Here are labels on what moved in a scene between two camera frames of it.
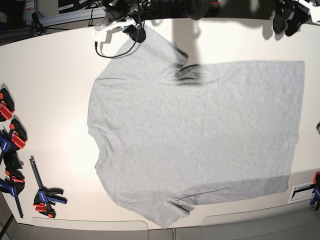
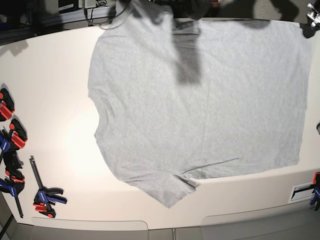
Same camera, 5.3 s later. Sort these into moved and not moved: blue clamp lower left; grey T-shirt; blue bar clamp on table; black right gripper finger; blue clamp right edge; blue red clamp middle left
Moved: grey T-shirt; black right gripper finger
Not moved: blue clamp right edge; blue clamp lower left; blue red clamp middle left; blue bar clamp on table
